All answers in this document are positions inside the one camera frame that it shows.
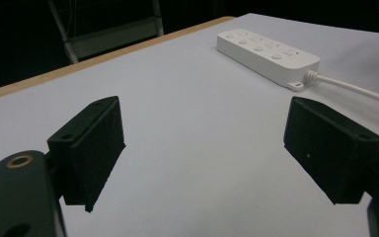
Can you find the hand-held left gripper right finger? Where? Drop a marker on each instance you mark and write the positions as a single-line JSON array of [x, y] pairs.
[[329, 154]]

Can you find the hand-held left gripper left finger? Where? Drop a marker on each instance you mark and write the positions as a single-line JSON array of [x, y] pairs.
[[89, 154]]

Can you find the white power strip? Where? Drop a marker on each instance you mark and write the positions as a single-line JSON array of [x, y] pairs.
[[265, 56]]

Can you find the metal stand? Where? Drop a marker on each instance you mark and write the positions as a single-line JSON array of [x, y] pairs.
[[112, 34]]

